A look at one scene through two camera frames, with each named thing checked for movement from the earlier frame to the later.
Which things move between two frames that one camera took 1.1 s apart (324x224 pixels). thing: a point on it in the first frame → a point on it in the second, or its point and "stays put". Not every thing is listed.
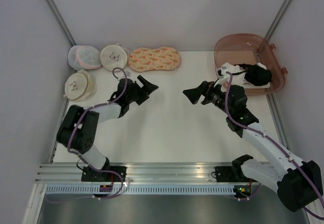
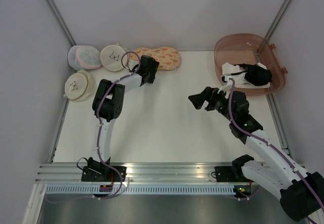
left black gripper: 147,89 → 154,69
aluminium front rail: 135,173 stays put
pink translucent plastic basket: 241,49 stays put
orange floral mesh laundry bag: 146,59 stays put
